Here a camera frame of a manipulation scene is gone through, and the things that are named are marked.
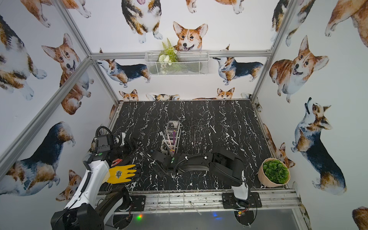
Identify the white toothbrush holder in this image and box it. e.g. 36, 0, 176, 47
161, 120, 181, 157

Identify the grey toothbrush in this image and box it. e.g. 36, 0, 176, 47
160, 131, 171, 151

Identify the purple toothbrush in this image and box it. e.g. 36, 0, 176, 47
172, 130, 176, 145

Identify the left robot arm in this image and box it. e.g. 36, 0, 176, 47
51, 133, 140, 230

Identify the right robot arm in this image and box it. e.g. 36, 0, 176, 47
145, 148, 249, 201

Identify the yellow work glove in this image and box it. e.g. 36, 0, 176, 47
104, 164, 141, 185

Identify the potted green plant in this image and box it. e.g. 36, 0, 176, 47
258, 158, 290, 188

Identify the green fern plant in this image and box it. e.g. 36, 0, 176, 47
158, 39, 180, 74

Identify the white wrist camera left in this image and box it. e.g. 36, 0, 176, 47
117, 132, 126, 146

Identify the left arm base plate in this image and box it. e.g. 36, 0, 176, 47
118, 195, 146, 212

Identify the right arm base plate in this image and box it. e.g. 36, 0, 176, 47
221, 192, 263, 210

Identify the white wire basket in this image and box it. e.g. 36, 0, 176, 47
145, 51, 209, 76

